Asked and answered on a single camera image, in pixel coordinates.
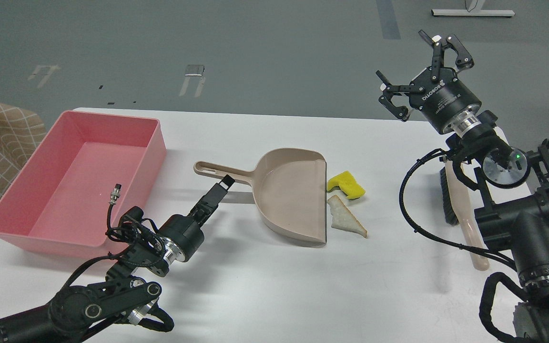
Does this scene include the white desk leg base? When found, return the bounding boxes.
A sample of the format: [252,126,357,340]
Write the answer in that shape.
[431,0,516,18]

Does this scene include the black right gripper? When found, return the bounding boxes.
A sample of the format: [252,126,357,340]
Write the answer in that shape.
[376,29,482,134]

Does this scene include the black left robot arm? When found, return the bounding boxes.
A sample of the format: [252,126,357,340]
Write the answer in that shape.
[0,174,235,343]

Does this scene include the beige plastic dustpan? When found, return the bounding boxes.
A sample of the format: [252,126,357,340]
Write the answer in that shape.
[193,148,327,246]

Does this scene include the grey floor outlet plate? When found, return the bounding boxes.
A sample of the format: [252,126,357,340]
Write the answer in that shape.
[184,64,205,77]

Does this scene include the pink plastic bin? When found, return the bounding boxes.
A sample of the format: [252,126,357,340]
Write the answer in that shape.
[0,111,166,259]

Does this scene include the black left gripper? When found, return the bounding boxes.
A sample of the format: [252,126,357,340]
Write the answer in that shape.
[159,174,235,262]

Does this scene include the yellow green sponge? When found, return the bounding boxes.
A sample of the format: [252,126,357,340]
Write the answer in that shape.
[326,170,366,200]

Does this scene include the beige hand brush black bristles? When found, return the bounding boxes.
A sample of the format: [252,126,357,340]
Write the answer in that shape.
[439,159,484,248]

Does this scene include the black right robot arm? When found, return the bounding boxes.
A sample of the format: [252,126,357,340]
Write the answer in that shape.
[376,30,549,343]

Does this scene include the white bread slice piece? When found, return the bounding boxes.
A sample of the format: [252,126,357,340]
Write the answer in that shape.
[327,195,368,239]

